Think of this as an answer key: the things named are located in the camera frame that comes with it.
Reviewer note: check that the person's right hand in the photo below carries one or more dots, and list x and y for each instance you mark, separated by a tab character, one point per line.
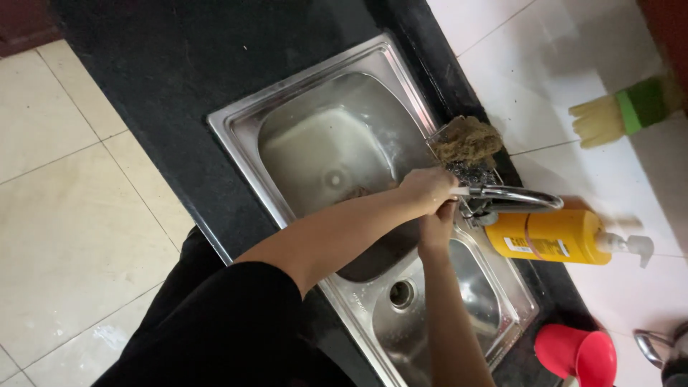
434	234

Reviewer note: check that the person's left hand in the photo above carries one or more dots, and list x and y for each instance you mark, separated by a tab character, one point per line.
424	185

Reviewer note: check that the person's right fingers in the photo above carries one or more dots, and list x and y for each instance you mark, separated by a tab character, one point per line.
447	212

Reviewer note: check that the person's left fingers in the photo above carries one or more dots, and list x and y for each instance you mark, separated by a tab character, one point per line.
447	189

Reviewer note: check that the steel wool scourer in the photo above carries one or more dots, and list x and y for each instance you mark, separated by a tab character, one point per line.
473	174

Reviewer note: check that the brown fibre scrubber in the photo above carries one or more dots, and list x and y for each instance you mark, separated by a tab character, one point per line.
468	141

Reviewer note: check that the chrome sink faucet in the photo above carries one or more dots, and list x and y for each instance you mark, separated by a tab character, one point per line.
510	198

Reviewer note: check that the stainless steel double sink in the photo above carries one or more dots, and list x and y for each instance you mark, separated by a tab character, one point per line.
344	177

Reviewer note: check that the yellow pump soap bottle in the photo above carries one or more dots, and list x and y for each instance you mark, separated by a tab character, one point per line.
553	236

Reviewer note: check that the green brush with pale bristles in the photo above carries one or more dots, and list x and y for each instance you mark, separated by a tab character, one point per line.
618	113

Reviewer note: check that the red plastic cup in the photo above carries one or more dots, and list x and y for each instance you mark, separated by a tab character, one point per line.
578	355

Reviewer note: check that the person's black clothing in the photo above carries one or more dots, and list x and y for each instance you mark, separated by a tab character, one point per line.
215	322

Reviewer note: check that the dark brown wooden door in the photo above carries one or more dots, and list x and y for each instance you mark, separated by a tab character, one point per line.
24	24

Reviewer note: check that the red-brown wooden frame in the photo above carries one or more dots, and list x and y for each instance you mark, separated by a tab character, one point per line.
666	37

